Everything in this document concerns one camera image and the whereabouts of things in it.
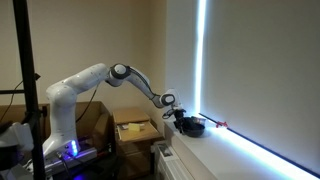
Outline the black stand cable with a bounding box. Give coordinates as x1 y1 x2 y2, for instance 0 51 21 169
0 79 24 123

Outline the black bowl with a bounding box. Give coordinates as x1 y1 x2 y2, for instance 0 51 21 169
182 116 206 138

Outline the wooden pull-out nightstand shelf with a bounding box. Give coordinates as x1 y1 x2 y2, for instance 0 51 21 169
114 120 164 144

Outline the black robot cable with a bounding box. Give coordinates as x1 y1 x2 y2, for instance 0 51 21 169
75 83 101 124

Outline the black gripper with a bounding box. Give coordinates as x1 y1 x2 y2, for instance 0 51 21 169
173 109 188 134

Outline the white wall heater unit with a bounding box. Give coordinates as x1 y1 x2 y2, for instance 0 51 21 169
152 139 196 180

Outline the black camera stand pole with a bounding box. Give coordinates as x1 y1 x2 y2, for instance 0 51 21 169
0 0 46 180

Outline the long aluminium extrusion rail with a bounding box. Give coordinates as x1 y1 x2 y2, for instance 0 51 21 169
44 148 98 169

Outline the grey roller window blind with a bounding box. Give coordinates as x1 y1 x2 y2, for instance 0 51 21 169
199 0 320 179

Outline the light wooden nightstand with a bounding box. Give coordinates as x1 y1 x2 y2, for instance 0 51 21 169
112 106 165 180

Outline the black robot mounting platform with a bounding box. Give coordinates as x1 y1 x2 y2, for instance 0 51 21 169
43 143 116 180

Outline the yellow sponge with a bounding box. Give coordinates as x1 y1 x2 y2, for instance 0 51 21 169
127 122 143 132

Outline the white windowsill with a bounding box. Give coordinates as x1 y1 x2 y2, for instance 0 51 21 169
163 113 320 180

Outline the white camera device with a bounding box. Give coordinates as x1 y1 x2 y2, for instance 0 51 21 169
0 121 35 172

